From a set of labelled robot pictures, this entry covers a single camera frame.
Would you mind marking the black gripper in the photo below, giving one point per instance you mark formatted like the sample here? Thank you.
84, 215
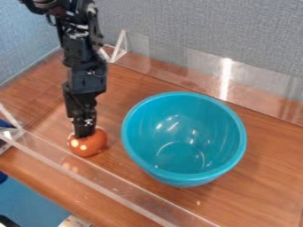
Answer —
85, 83

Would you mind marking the brown white toy mushroom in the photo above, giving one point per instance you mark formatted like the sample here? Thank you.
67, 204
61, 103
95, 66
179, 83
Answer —
88, 146

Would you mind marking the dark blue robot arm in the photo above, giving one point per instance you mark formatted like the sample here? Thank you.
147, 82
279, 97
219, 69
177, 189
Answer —
75, 18

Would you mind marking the blue plastic bowl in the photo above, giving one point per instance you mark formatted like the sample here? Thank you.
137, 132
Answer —
184, 137

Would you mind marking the clear acrylic left barrier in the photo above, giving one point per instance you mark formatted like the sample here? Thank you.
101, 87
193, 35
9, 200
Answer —
19, 59

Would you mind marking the clear acrylic barrier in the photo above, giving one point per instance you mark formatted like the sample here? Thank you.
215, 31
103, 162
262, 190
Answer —
19, 59
252, 87
43, 164

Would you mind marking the clear acrylic front barrier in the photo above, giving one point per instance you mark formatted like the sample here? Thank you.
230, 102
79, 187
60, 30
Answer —
43, 164

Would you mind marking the clear acrylic back barrier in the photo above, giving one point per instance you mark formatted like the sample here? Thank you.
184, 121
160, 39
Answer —
252, 87

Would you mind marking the clear acrylic corner bracket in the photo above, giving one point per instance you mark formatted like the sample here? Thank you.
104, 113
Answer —
113, 52

